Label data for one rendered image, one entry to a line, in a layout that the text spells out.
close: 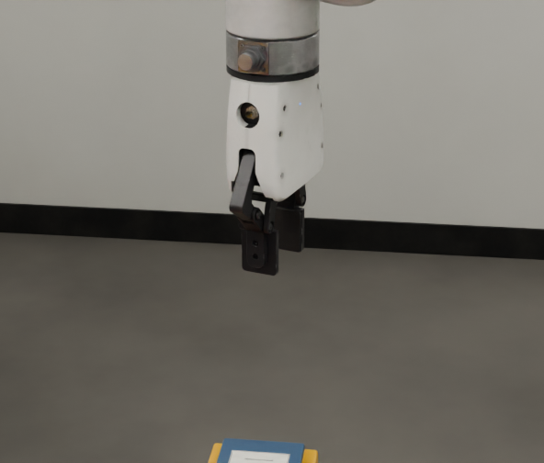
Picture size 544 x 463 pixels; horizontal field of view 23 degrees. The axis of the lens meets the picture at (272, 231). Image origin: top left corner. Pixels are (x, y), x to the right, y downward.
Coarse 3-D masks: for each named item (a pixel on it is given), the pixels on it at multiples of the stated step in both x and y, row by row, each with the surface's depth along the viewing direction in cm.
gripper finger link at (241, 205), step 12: (252, 156) 106; (240, 168) 106; (252, 168) 106; (240, 180) 106; (252, 180) 106; (240, 192) 106; (252, 192) 107; (240, 204) 106; (252, 204) 107; (240, 216) 107
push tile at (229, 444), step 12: (228, 444) 162; (240, 444) 162; (252, 444) 162; (264, 444) 162; (276, 444) 162; (288, 444) 162; (300, 444) 162; (228, 456) 159; (240, 456) 159; (252, 456) 159; (264, 456) 159; (276, 456) 159; (288, 456) 159; (300, 456) 159
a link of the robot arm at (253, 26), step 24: (240, 0) 103; (264, 0) 102; (288, 0) 102; (312, 0) 104; (336, 0) 99; (360, 0) 98; (240, 24) 104; (264, 24) 103; (288, 24) 103; (312, 24) 105
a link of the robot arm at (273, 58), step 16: (240, 48) 104; (256, 48) 103; (272, 48) 104; (288, 48) 104; (304, 48) 104; (240, 64) 103; (256, 64) 103; (272, 64) 104; (288, 64) 104; (304, 64) 105
